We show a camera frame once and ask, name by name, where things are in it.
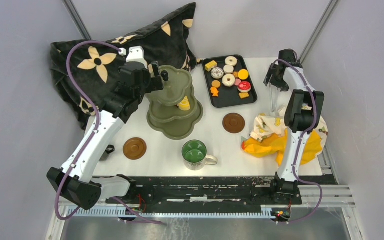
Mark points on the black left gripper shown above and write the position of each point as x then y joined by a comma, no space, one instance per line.
156,84

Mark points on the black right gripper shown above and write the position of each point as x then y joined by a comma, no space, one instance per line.
283,85

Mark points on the red flower donut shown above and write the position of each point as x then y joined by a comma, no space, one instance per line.
244,87

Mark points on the green three-tier serving stand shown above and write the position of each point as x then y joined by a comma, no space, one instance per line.
163,113

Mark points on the yellow swirl roll cake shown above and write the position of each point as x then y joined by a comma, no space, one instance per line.
184,105

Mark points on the metal serving tongs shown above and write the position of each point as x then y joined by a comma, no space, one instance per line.
274,96

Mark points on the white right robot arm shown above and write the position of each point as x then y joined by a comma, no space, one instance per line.
302,116

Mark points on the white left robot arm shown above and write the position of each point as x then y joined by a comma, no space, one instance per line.
74,180

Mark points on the square waffle biscuit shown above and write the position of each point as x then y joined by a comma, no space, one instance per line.
244,95

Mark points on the pink macaron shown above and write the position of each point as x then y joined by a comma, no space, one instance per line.
237,82

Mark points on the white glazed donut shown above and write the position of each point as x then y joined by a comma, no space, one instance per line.
231,61

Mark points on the black floral pillow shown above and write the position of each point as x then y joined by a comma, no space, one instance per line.
95,67

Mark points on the white round pastry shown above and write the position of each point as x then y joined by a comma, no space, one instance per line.
228,69

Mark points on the black dessert tray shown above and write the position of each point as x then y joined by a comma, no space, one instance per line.
229,96

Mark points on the white patterned cloth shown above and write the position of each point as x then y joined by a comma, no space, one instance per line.
267,124

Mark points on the orange fish biscuit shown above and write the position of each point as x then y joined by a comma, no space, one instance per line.
214,91

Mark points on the chocolate striped white donut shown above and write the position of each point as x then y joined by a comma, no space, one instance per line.
217,73

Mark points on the round orange biscuit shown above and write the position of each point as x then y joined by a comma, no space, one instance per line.
216,84

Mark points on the yellow layered cake slice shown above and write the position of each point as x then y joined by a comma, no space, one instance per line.
210,65

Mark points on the brown wooden coaster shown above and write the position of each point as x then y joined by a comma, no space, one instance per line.
134,148
233,123

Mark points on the yellow cloth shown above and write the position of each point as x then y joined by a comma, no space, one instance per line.
276,144

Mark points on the green enamel mug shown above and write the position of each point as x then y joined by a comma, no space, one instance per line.
195,155

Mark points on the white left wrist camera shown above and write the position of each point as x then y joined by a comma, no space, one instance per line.
137,54

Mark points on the white ring donut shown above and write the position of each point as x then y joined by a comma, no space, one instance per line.
228,80

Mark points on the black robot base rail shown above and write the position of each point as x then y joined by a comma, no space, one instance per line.
201,195

